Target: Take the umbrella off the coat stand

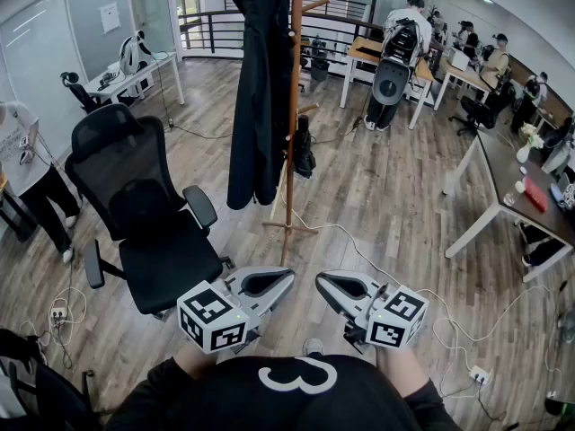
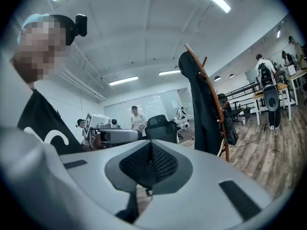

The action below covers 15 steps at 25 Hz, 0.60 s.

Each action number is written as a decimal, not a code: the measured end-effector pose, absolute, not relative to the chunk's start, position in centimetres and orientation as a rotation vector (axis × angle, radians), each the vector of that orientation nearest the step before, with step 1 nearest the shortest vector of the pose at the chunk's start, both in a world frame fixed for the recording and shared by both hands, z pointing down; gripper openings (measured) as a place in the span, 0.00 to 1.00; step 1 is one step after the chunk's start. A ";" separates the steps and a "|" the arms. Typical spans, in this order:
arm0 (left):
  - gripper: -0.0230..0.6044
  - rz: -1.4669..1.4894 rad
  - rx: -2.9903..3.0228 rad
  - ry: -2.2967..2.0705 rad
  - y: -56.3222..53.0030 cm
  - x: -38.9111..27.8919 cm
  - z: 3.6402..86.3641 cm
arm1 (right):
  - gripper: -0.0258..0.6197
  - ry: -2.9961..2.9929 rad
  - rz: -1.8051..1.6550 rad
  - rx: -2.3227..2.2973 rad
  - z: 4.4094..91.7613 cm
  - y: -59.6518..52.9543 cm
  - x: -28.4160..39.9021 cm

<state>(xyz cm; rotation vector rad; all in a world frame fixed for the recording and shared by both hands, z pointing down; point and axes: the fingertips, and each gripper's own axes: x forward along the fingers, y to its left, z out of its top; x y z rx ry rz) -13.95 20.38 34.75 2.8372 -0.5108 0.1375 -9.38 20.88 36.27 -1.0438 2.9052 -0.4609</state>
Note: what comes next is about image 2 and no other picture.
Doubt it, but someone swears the person's black t-shirt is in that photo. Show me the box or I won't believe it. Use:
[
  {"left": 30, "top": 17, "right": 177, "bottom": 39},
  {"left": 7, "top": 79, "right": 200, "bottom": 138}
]
[{"left": 17, "top": 88, "right": 84, "bottom": 156}]

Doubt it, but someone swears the black metal railing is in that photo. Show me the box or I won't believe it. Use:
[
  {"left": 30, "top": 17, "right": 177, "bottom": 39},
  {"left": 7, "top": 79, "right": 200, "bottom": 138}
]
[{"left": 224, "top": 81, "right": 262, "bottom": 103}]

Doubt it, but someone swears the black mesh office chair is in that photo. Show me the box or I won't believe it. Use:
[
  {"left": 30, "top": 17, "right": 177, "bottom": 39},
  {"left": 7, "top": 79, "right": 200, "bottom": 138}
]
[{"left": 144, "top": 114, "right": 178, "bottom": 145}]

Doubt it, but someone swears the grey oval backpack device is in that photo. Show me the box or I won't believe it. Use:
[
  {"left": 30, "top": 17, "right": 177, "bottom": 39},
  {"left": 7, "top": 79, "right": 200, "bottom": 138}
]
[{"left": 262, "top": 84, "right": 280, "bottom": 112}]

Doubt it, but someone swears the wooden desk with white legs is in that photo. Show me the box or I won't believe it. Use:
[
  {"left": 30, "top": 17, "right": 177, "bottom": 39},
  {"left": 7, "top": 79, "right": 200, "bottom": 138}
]
[
  {"left": 252, "top": 82, "right": 293, "bottom": 126},
  {"left": 286, "top": 69, "right": 307, "bottom": 106}
]

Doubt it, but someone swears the black floor cable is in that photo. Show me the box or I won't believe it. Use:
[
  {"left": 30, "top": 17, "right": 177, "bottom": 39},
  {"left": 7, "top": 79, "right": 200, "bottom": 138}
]
[{"left": 236, "top": 137, "right": 259, "bottom": 149}]

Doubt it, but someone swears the black and white backpack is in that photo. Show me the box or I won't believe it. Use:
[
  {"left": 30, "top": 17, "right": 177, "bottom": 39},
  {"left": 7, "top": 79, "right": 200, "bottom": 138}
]
[{"left": 258, "top": 61, "right": 277, "bottom": 88}]

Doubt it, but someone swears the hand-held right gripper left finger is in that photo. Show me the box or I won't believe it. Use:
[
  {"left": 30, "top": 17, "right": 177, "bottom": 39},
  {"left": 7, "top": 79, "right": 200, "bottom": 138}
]
[{"left": 0, "top": 126, "right": 153, "bottom": 230}]

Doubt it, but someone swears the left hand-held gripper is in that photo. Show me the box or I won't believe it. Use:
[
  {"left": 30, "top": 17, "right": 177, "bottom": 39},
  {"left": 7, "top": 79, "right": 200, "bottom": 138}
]
[{"left": 83, "top": 112, "right": 144, "bottom": 151}]

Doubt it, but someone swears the white and black robot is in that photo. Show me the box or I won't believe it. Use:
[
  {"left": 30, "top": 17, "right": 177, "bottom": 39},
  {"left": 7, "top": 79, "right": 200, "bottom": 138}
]
[{"left": 176, "top": 106, "right": 189, "bottom": 120}]

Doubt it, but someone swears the white floor cable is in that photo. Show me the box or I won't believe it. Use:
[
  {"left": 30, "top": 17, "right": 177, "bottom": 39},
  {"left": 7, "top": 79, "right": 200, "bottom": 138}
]
[{"left": 216, "top": 138, "right": 226, "bottom": 157}]

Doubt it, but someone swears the black hanging coat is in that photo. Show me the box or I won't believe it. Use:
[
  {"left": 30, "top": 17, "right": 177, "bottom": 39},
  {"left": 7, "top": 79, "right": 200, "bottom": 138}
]
[{"left": 178, "top": 51, "right": 225, "bottom": 156}]

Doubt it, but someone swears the brown wooden coat rack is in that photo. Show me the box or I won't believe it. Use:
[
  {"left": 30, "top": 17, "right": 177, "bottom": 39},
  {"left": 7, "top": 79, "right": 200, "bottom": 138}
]
[{"left": 184, "top": 43, "right": 231, "bottom": 162}]

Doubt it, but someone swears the person's head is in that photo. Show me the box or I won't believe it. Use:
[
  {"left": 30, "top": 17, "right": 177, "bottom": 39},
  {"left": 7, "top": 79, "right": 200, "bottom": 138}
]
[{"left": 10, "top": 14, "right": 72, "bottom": 91}]

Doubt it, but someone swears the pale head covering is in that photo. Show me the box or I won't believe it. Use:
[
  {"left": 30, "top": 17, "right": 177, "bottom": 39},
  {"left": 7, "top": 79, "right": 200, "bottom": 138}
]
[{"left": 16, "top": 13, "right": 52, "bottom": 45}]

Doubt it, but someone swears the black head-mounted camera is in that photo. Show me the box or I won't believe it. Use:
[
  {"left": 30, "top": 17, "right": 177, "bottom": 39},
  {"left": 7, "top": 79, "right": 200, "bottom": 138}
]
[{"left": 75, "top": 13, "right": 88, "bottom": 37}]

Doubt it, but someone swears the person's left forearm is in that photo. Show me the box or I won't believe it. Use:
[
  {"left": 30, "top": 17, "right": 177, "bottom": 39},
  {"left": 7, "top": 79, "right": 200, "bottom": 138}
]
[{"left": 89, "top": 135, "right": 104, "bottom": 151}]

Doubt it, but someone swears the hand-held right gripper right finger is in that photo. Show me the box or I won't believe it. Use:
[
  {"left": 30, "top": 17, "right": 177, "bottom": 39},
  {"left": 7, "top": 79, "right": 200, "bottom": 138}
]
[{"left": 136, "top": 139, "right": 277, "bottom": 230}]

